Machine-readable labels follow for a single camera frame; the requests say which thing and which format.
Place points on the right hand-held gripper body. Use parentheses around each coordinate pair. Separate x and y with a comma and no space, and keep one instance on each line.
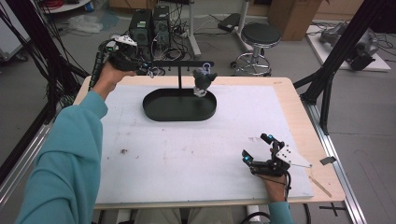
(274,166)

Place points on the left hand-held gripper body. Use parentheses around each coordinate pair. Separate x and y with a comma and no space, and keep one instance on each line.
(124,59)

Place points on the black oval tray hook rack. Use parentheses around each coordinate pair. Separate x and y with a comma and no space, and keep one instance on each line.
(179,109)

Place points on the person's right hand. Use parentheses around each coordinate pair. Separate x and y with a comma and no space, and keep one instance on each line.
(275,186)

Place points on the person's left hand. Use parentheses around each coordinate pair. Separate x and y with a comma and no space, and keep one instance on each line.
(109,77)

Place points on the black computer tower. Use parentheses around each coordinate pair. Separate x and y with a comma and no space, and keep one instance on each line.
(140,28)
(161,21)

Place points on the thin wooden stick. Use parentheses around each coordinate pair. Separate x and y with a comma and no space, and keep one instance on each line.
(320,186)

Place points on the clear plastic bag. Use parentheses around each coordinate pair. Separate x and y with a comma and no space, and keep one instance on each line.
(85,24)

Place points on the white table leg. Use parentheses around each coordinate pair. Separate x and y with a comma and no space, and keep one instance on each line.
(253,214)

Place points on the white foam mat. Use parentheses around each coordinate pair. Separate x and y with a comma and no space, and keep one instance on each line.
(193,155)

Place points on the small black plate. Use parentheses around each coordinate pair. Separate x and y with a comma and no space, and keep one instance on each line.
(328,160)

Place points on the person's leg in beige trousers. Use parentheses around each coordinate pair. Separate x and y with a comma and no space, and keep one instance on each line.
(211,217)
(162,217)

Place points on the white round table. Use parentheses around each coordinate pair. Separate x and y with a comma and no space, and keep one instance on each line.
(68,6)

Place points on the black flat floor device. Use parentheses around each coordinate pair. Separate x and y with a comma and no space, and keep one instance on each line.
(229,22)

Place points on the black round stool chrome base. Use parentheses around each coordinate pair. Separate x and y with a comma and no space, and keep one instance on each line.
(261,34)

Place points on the grey robot equipment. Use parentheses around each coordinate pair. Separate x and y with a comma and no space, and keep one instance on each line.
(361,59)

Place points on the brown cardboard box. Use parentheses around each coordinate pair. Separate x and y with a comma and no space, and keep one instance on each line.
(292,18)

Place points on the white floor board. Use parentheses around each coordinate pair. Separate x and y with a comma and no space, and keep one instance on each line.
(376,66)

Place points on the aluminium frame rail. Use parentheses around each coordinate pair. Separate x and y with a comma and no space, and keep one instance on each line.
(18,174)
(342,180)

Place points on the black metal frame post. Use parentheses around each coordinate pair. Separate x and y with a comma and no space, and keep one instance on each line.
(40,46)
(342,46)

